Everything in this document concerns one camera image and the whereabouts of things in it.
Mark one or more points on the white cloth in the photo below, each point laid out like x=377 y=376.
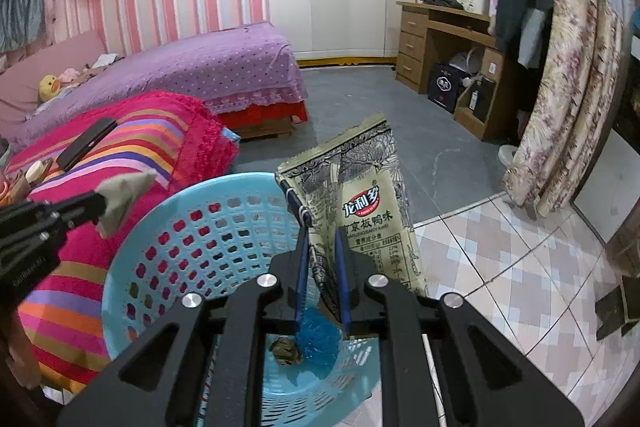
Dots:
x=107 y=59

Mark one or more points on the blue floral door curtain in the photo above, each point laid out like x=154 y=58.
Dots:
x=565 y=107

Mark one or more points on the black clothing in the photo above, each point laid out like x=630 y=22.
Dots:
x=440 y=1

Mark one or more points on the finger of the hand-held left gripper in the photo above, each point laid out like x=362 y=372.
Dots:
x=80 y=217
x=75 y=202

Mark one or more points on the brown wrapper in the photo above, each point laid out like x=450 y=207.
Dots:
x=284 y=351

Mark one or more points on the pink plush toy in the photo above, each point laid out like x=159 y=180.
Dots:
x=70 y=75

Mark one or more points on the purple dotted bed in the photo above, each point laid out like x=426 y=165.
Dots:
x=200 y=67

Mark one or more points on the grey hanging garment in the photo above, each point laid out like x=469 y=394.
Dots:
x=530 y=37

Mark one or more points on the yellow duck plush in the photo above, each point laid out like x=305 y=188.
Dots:
x=50 y=88

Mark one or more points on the small white fan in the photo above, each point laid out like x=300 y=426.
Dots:
x=465 y=63

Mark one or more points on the brown paper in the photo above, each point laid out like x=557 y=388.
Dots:
x=17 y=184

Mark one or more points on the beige cloth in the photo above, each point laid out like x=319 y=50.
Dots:
x=120 y=202

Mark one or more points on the wooden desk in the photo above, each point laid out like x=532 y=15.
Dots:
x=415 y=27

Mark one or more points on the beige patterned snack packet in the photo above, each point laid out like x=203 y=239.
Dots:
x=365 y=187

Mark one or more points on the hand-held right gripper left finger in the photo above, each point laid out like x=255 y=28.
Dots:
x=300 y=267

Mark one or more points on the light blue plastic basket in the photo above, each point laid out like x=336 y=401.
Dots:
x=165 y=232

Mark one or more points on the person's left hand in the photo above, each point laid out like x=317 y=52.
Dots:
x=25 y=352

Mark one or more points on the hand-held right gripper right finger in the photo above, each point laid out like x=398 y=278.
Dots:
x=343 y=277

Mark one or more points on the pink bed headboard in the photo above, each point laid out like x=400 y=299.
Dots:
x=50 y=57

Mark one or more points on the red striped blanket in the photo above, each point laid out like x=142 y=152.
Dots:
x=150 y=127

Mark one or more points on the blue plastic bag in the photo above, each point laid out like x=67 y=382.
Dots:
x=320 y=347

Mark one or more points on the black paper bag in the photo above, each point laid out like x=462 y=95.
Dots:
x=483 y=101

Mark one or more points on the black zip case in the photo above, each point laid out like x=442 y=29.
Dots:
x=85 y=144

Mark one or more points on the black gift box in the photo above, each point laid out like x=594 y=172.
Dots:
x=446 y=88

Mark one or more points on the white cabinet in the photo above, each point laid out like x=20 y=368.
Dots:
x=605 y=192

